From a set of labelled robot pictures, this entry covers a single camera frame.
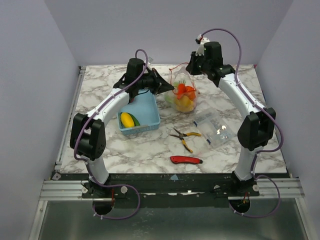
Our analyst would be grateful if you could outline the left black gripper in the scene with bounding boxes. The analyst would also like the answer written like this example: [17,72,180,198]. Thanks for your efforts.
[136,67,174,95]

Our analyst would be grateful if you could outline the orange toy carrot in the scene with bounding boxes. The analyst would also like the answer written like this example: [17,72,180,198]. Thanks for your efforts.
[175,80,186,100]

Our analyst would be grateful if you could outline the clear orange-zip bag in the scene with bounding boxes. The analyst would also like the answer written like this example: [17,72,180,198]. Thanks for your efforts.
[164,62,200,113]

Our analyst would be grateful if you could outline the yellow toy bell pepper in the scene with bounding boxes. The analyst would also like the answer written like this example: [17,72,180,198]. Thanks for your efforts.
[174,95,196,113]

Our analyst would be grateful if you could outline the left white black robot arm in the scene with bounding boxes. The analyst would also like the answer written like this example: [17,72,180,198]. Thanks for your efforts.
[70,57,174,198]

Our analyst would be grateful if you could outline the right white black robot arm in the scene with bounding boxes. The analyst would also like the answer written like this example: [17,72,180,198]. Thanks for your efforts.
[186,37,276,196]

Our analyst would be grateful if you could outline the light blue plastic basket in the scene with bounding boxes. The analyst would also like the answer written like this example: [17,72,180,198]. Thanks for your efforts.
[117,89,161,136]

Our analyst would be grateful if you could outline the green toy cucumber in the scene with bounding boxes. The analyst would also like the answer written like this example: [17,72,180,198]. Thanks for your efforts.
[131,115,141,127]

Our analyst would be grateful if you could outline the yellow toy lemon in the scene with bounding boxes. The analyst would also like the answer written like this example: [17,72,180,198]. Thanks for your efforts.
[120,112,135,128]

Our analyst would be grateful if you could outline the clear plastic screw box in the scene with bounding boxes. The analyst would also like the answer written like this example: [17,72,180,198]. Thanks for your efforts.
[193,107,236,149]

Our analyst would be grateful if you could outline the red utility knife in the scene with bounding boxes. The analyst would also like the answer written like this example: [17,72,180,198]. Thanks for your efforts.
[170,155,203,165]

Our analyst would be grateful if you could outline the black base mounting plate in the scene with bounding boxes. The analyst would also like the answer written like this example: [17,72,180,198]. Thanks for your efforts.
[51,172,261,210]

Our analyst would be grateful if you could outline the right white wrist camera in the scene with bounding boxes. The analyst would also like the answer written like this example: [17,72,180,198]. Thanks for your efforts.
[195,34,210,57]

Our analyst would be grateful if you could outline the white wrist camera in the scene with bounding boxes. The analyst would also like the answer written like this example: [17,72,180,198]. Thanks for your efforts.
[195,34,210,57]
[147,57,154,65]

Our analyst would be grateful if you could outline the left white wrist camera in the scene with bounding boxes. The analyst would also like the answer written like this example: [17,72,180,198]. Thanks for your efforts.
[147,57,154,65]

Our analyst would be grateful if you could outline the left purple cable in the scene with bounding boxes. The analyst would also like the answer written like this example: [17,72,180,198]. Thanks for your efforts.
[73,49,148,221]

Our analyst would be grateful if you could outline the purple cable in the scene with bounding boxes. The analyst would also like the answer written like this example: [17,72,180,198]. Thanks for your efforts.
[73,49,148,221]
[201,27,285,219]

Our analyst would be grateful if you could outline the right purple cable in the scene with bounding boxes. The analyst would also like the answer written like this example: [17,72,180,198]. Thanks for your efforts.
[201,27,285,219]

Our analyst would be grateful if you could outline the yellow handled pliers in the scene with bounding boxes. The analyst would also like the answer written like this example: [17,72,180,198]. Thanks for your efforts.
[170,128,202,153]

